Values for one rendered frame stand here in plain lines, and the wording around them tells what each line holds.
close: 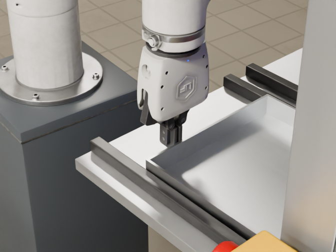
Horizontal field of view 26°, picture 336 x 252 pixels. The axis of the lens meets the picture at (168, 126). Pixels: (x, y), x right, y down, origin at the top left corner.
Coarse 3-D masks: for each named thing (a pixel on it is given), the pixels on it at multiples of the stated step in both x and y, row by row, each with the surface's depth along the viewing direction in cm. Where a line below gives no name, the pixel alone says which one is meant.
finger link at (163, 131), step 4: (160, 124) 103; (164, 124) 103; (160, 128) 105; (164, 128) 105; (176, 128) 104; (160, 132) 106; (164, 132) 105; (168, 132) 105; (172, 132) 105; (176, 132) 105; (160, 136) 106; (164, 136) 105; (168, 136) 105; (172, 136) 105; (176, 136) 105; (160, 140) 107; (164, 140) 106; (168, 140) 106; (172, 140) 105; (176, 140) 106; (164, 144) 106; (168, 144) 107; (172, 144) 106
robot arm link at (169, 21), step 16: (144, 0) 92; (160, 0) 90; (176, 0) 90; (192, 0) 90; (208, 0) 93; (144, 16) 93; (160, 16) 91; (176, 16) 91; (192, 16) 92; (160, 32) 93; (176, 32) 92; (192, 32) 93
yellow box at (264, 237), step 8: (264, 232) 73; (248, 240) 72; (256, 240) 72; (264, 240) 72; (272, 240) 72; (280, 240) 72; (240, 248) 71; (248, 248) 71; (256, 248) 71; (264, 248) 71; (272, 248) 71; (280, 248) 71; (288, 248) 71
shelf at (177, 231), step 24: (288, 72) 130; (216, 96) 123; (240, 96) 123; (192, 120) 117; (216, 120) 117; (120, 144) 111; (144, 144) 111; (96, 168) 106; (120, 192) 102; (144, 192) 102; (144, 216) 99; (168, 216) 98; (168, 240) 97; (192, 240) 94
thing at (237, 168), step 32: (224, 128) 112; (256, 128) 115; (288, 128) 115; (160, 160) 104; (192, 160) 108; (224, 160) 108; (256, 160) 108; (288, 160) 108; (192, 192) 97; (224, 192) 102; (256, 192) 102; (224, 224) 94; (256, 224) 96
